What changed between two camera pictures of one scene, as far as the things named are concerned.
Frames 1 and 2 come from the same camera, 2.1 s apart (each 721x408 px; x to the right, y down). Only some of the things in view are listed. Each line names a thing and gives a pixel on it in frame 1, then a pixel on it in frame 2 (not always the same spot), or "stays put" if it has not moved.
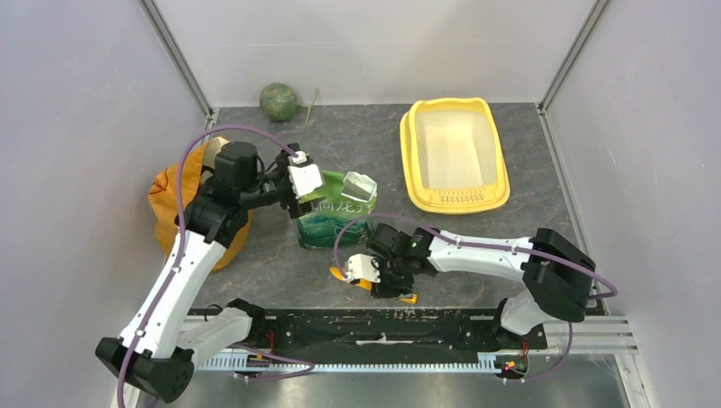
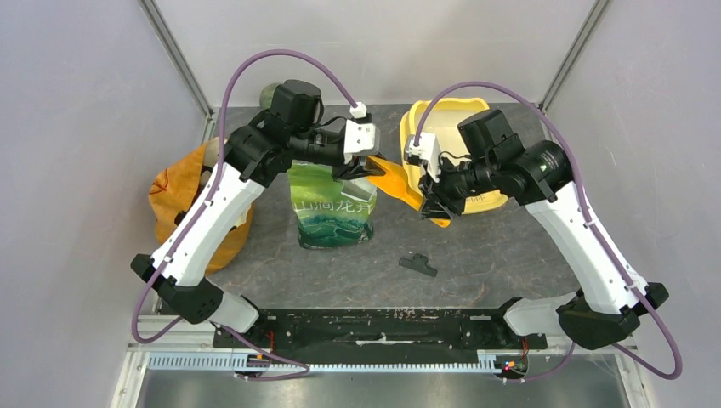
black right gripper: x=384 y=289 -> x=439 y=202
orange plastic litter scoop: x=366 y=285 -> x=395 y=183
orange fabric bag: x=164 y=196 stays put
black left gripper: x=295 y=208 -> x=354 y=168
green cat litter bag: x=343 y=217 stays put
